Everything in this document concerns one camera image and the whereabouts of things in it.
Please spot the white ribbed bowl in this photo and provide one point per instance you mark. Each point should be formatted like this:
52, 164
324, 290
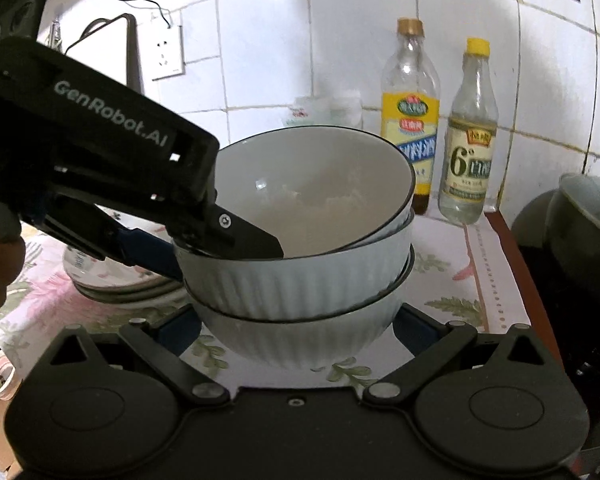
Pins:
290, 290
330, 185
300, 340

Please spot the clear plastic salt bag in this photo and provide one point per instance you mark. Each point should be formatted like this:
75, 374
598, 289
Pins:
325, 110

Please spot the black wok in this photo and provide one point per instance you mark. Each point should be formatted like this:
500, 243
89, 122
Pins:
545, 270

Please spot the floral tablecloth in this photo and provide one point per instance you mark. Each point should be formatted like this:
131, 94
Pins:
450, 270

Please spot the glass wok lid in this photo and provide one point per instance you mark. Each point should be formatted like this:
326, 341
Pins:
585, 215

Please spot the rabbit print plate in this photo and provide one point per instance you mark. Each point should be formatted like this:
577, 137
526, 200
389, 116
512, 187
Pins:
95, 265

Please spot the oil bottle yellow label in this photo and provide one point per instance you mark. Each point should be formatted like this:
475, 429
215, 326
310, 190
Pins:
410, 125

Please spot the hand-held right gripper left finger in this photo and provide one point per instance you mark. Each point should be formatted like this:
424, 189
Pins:
177, 332

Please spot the person's left hand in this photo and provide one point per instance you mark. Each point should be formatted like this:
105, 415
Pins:
0, 270

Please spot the large white plate black rim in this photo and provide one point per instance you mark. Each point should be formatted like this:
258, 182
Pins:
130, 296

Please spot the white wall socket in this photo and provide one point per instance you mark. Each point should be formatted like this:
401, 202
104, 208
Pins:
167, 52

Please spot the white cutting board dark frame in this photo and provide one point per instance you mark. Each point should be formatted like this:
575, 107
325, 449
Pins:
132, 55

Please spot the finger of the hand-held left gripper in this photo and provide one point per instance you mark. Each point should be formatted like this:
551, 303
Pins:
140, 250
240, 240

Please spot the clear vinegar bottle yellow cap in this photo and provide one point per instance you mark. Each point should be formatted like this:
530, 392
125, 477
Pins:
467, 160

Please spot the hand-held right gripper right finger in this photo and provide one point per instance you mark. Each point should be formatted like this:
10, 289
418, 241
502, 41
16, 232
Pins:
415, 332

